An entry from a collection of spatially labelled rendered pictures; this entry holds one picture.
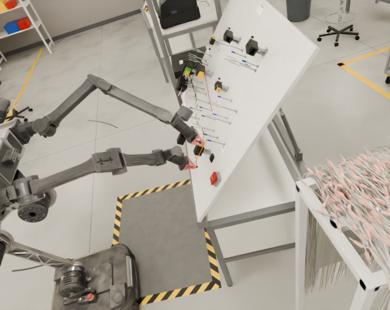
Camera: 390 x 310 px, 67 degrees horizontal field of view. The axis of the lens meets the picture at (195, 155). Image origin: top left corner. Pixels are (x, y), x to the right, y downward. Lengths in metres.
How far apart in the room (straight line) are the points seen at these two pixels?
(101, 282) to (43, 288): 0.75
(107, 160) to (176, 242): 1.58
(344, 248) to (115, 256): 1.93
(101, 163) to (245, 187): 0.94
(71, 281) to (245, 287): 1.24
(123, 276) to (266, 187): 1.25
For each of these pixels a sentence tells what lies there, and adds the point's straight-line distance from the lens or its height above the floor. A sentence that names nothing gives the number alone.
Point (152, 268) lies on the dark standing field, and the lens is 2.61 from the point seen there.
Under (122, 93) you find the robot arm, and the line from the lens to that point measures 1.63.
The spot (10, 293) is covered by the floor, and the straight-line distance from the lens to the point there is 3.26.
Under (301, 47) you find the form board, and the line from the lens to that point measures 1.22.
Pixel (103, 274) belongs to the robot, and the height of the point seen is 0.26.
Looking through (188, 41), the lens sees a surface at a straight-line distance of 4.71.
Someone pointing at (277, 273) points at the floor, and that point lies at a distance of 2.40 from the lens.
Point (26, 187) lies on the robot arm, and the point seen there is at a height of 1.46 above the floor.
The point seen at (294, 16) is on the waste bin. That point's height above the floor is 0.10.
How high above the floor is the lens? 2.19
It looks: 42 degrees down
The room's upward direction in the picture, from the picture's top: 18 degrees counter-clockwise
